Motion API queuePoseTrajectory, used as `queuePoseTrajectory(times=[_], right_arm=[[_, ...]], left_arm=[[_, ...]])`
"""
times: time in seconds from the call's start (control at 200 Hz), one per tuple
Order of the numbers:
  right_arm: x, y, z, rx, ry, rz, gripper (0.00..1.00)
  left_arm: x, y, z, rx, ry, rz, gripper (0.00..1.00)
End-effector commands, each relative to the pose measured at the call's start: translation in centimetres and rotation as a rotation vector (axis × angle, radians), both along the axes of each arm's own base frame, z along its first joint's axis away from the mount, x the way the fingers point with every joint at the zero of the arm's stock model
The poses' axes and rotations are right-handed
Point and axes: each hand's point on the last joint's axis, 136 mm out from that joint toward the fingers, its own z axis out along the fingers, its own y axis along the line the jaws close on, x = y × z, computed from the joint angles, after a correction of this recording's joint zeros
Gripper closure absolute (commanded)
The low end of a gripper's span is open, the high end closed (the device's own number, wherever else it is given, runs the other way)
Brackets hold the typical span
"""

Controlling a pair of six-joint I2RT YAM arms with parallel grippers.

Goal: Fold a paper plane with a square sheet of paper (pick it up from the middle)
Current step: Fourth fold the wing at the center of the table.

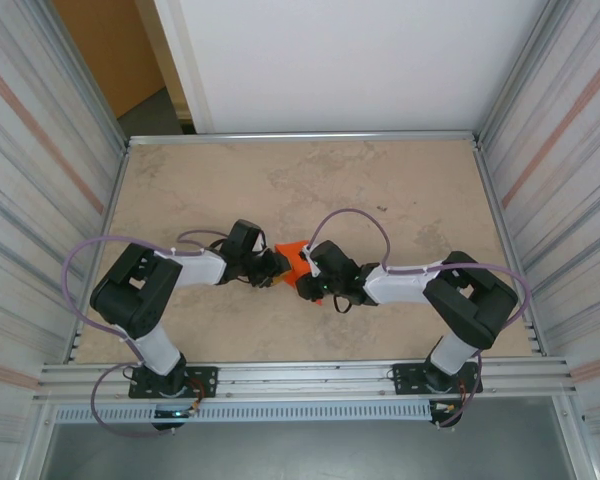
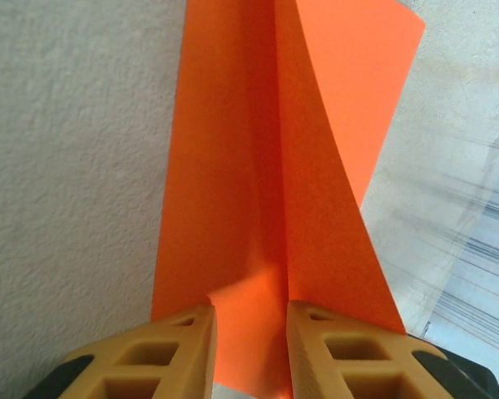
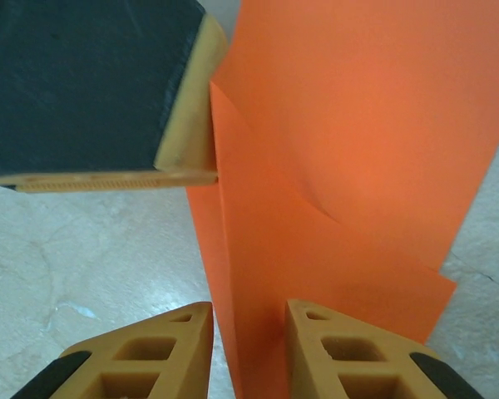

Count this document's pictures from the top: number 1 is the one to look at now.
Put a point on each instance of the white door frame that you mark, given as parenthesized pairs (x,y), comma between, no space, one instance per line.
(180,50)

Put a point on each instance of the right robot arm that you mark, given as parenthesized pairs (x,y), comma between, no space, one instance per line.
(470,295)

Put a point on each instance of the long aluminium table edge rail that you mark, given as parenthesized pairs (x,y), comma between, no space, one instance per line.
(305,136)

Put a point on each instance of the aluminium table side rail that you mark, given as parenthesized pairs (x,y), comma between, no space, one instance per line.
(492,200)
(100,250)

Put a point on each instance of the orange paper sheet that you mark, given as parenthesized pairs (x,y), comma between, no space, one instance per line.
(292,252)

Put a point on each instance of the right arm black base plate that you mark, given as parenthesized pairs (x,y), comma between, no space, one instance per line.
(405,375)

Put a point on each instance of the wide aluminium mounting rail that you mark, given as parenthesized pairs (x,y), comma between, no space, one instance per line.
(305,375)

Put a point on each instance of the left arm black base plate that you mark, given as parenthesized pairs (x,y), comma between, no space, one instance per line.
(205,380)

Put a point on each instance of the brown wooden door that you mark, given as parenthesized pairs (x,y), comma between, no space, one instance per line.
(110,50)

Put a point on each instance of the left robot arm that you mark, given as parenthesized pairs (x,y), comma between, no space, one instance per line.
(135,285)

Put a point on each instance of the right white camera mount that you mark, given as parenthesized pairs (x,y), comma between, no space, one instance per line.
(309,264)

